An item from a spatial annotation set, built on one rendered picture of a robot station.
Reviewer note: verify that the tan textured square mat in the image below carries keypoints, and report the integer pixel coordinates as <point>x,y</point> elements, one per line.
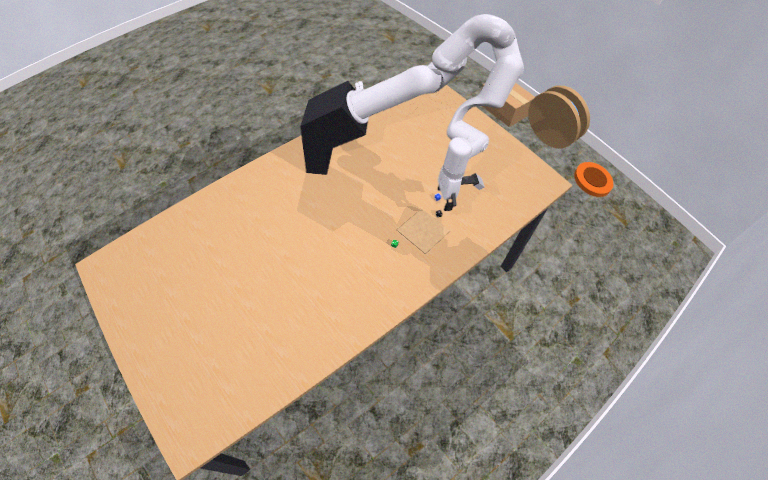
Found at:
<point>423,231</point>

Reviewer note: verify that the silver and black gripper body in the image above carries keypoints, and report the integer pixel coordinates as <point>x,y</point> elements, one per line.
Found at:
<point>448,185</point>

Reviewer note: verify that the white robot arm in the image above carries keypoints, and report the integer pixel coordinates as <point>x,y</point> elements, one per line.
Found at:
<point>450,57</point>

